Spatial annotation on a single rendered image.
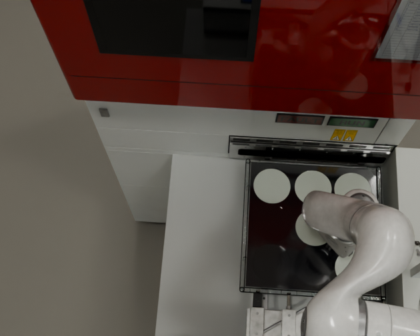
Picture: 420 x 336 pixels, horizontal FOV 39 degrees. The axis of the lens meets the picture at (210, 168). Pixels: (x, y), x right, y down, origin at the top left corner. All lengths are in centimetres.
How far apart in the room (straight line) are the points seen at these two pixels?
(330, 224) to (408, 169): 49
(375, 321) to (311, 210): 40
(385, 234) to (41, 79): 221
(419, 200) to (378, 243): 70
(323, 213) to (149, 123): 57
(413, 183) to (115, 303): 134
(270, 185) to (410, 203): 37
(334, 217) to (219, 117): 45
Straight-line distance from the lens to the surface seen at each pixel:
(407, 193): 165
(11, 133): 284
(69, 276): 256
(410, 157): 169
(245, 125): 156
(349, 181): 169
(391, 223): 98
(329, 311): 92
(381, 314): 95
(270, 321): 159
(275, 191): 165
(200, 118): 154
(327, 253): 162
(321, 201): 126
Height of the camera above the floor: 245
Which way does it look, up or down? 69 degrees down
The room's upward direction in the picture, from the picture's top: straight up
